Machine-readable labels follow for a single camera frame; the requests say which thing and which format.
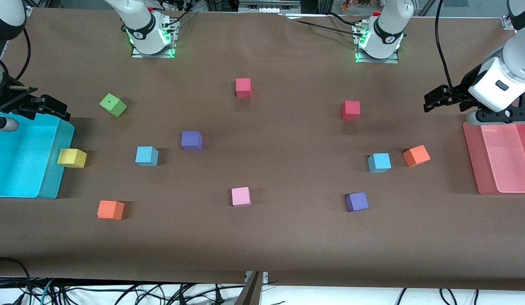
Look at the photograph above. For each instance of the cyan plastic bin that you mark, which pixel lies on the cyan plastic bin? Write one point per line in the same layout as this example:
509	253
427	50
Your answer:
20	161

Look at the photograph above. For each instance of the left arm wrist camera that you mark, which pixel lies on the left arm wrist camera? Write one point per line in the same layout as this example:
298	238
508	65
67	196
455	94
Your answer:
499	115

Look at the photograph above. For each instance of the pink plastic bin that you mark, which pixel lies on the pink plastic bin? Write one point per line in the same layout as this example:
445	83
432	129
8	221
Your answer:
499	161

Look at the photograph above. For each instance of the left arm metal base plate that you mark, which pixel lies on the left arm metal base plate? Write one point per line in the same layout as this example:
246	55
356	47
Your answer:
393	60

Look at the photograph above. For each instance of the dark camera support post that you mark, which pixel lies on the dark camera support post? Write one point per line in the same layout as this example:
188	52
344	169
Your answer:
250	294

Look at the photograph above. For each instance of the pink foam block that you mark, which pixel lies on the pink foam block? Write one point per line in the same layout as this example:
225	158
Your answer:
240	196

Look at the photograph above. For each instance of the silver aluminium frame rail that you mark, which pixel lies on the silver aluminium frame rail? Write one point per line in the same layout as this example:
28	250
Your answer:
266	7

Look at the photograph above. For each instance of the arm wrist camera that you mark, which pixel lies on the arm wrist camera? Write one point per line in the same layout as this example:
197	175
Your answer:
4	125
499	115

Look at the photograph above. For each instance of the grey metal bracket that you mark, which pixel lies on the grey metal bracket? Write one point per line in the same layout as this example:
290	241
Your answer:
265	277

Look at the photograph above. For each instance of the yellow foam block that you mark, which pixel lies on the yellow foam block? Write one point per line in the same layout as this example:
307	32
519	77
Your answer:
71	157

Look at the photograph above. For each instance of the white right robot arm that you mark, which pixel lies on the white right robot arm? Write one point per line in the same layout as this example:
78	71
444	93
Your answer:
139	31

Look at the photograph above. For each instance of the light blue foam block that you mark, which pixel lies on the light blue foam block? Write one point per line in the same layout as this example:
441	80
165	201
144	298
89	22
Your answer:
379	162
146	156

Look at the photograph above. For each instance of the purple foam block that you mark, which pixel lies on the purple foam block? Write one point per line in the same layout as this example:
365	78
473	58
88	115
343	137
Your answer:
191	140
356	201

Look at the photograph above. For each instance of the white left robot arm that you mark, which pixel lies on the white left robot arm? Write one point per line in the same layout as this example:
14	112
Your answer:
510	63

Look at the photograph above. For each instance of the orange foam block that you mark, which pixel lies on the orange foam block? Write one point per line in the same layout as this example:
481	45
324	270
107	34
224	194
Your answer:
110	209
416	155

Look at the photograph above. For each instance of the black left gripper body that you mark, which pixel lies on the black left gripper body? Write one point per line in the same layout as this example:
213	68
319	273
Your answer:
469	83

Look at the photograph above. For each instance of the red foam block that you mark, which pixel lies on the red foam block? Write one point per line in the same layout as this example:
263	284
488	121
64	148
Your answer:
350	110
243	87

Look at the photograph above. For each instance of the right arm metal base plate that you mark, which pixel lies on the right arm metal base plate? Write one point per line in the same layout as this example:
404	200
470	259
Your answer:
171	51

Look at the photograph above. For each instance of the brown paper table cover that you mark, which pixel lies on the brown paper table cover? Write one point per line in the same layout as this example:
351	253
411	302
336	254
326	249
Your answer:
287	237

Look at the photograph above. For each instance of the green foam block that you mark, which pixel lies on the green foam block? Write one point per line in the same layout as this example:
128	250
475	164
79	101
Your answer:
113	104

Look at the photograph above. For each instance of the aluminium corner bracket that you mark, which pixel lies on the aluminium corner bracket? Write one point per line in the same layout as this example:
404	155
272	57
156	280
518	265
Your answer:
29	12
509	22

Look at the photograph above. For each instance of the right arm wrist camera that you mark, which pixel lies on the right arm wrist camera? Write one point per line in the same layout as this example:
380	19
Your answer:
4	125

